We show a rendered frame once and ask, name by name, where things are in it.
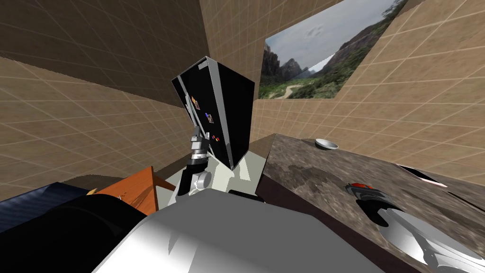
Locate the red round object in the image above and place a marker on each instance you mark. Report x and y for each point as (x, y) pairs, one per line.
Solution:
(362, 185)

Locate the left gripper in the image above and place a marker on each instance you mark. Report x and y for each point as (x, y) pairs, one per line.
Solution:
(199, 144)

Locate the window with mountain view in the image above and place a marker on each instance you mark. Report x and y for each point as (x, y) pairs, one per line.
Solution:
(326, 57)

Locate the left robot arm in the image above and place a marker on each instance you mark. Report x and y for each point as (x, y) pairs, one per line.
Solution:
(68, 235)

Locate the brown wooden table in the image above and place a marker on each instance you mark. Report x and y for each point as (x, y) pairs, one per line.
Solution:
(136, 191)

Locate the dark blue furniture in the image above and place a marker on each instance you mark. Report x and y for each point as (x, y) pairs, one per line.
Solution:
(34, 204)

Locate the grey bowl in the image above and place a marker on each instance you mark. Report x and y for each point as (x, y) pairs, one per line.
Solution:
(326, 144)

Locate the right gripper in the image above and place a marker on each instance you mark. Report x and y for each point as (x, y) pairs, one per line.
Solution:
(369, 195)

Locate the black fridge door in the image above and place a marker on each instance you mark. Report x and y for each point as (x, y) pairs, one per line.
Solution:
(206, 98)

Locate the black fridge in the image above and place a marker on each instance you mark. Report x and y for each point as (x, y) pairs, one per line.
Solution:
(231, 113)

